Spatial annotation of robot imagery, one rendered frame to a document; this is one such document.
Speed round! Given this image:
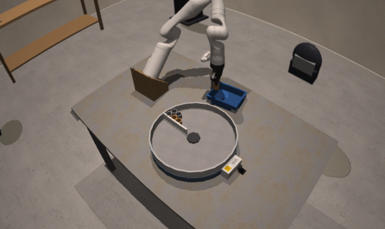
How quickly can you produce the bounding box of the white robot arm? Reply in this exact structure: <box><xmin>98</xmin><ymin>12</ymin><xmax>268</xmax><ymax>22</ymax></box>
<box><xmin>143</xmin><ymin>0</ymin><xmax>228</xmax><ymax>79</ymax></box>

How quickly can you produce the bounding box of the blue crate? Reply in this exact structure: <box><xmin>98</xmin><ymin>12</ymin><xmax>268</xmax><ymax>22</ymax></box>
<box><xmin>207</xmin><ymin>82</ymin><xmax>247</xmax><ymax>113</ymax></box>

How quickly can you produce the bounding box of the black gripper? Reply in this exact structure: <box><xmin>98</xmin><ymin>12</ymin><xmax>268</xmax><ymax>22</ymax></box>
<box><xmin>210</xmin><ymin>63</ymin><xmax>225</xmax><ymax>86</ymax></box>

